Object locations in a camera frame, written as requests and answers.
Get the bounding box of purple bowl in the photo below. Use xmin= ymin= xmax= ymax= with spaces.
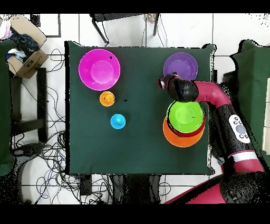
xmin=163 ymin=52 xmax=199 ymax=81

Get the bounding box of black bench frame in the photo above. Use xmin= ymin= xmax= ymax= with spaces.
xmin=9 ymin=67 xmax=48 ymax=144

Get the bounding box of green cloth covered table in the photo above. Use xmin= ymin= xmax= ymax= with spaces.
xmin=230 ymin=39 xmax=270 ymax=167
xmin=0 ymin=39 xmax=16 ymax=176

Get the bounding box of black box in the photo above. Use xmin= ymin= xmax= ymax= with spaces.
xmin=223 ymin=70 xmax=239 ymax=100

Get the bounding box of colourful toy pile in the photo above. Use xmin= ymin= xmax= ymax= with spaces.
xmin=145 ymin=13 xmax=157 ymax=24

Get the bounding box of dark green table cloth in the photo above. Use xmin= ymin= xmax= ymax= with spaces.
xmin=64 ymin=40 xmax=216 ymax=175

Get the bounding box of orange cup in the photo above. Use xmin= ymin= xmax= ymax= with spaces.
xmin=99 ymin=91 xmax=116 ymax=107

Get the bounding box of dark blue cloth bundle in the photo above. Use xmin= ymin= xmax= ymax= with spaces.
xmin=9 ymin=27 xmax=40 ymax=62

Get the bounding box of orange bowl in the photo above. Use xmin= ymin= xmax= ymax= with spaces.
xmin=162 ymin=116 xmax=205 ymax=148

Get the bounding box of tangle of floor cables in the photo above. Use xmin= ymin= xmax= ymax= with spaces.
xmin=12 ymin=48 xmax=112 ymax=204

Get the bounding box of blue cup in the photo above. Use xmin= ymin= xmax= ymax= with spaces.
xmin=110 ymin=114 xmax=127 ymax=130

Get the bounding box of green bowl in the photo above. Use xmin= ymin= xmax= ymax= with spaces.
xmin=166 ymin=100 xmax=205 ymax=134

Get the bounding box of black metal stool frame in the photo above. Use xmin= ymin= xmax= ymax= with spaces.
xmin=89 ymin=13 xmax=160 ymax=46

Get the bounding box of pink white cloth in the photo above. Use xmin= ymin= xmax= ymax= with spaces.
xmin=0 ymin=20 xmax=12 ymax=40

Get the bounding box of cardboard box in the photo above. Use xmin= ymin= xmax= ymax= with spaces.
xmin=6 ymin=14 xmax=50 ymax=79

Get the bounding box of pink bowl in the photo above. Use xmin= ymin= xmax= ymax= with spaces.
xmin=78 ymin=49 xmax=121 ymax=91

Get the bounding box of red bowl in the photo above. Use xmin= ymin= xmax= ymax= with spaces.
xmin=167 ymin=114 xmax=207 ymax=138

